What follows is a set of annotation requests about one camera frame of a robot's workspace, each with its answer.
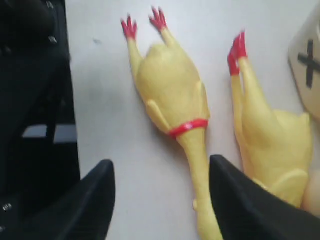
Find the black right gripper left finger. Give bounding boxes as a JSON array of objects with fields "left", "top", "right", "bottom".
[{"left": 22, "top": 160, "right": 116, "bottom": 240}]

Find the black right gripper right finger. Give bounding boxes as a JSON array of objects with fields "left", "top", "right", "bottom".
[{"left": 209, "top": 154, "right": 320, "bottom": 240}]

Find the large front rubber chicken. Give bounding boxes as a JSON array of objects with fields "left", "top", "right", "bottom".
[{"left": 121, "top": 8, "right": 223, "bottom": 240}]

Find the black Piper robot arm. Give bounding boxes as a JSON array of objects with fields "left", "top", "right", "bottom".
[{"left": 0, "top": 0, "right": 320, "bottom": 240}]

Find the cream bin marked X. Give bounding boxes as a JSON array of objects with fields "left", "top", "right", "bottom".
[{"left": 288, "top": 5, "right": 320, "bottom": 120}]

